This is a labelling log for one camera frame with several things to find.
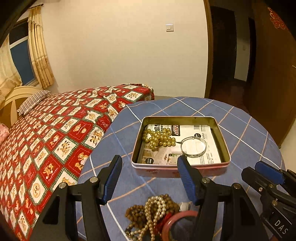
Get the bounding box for silver metal watch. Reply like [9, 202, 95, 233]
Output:
[179, 201, 192, 212]

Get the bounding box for silver bangle bracelet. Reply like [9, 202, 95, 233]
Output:
[181, 136, 208, 159]

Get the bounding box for brown wooden bead bracelet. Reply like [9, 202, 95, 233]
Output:
[124, 194, 181, 232]

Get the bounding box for white pearl necklace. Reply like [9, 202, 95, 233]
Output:
[124, 195, 168, 241]

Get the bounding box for red bangle bracelet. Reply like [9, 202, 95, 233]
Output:
[161, 210, 200, 241]

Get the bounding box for gold pearl bead necklace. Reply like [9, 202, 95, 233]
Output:
[141, 127, 177, 152]

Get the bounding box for blue plaid tablecloth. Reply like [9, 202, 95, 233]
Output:
[75, 96, 286, 241]

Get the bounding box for paper sheet in tin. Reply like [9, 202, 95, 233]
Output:
[137, 124, 221, 166]

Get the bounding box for red patterned bedspread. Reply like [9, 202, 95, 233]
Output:
[1, 83, 154, 240]

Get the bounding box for pink metal tin box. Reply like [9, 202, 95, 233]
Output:
[131, 116, 231, 178]

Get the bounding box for brown wooden door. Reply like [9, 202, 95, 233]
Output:
[247, 1, 295, 146]

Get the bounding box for pink pillow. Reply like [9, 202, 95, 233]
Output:
[0, 123, 10, 145]

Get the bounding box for striped pillow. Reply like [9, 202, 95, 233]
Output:
[17, 90, 51, 116]

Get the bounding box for cream wooden headboard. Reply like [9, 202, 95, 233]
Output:
[1, 86, 41, 128]

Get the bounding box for beige curtain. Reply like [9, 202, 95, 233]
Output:
[28, 6, 55, 89]

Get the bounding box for red double happiness sticker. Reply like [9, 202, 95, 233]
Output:
[267, 7, 287, 30]

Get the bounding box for window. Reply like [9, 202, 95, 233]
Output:
[9, 18, 38, 86]

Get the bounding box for wooden door frame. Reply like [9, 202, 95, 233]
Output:
[203, 0, 214, 98]

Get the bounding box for white light switch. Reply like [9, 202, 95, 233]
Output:
[166, 24, 174, 32]

